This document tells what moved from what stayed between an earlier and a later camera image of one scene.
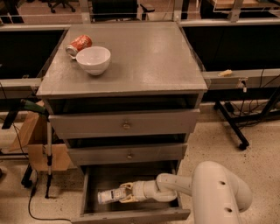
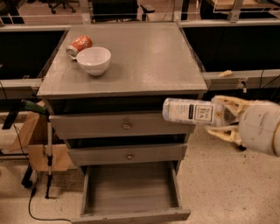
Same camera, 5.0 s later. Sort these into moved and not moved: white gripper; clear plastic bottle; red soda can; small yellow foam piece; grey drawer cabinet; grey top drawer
Moved: clear plastic bottle; white gripper
Not moved: grey drawer cabinet; grey top drawer; small yellow foam piece; red soda can
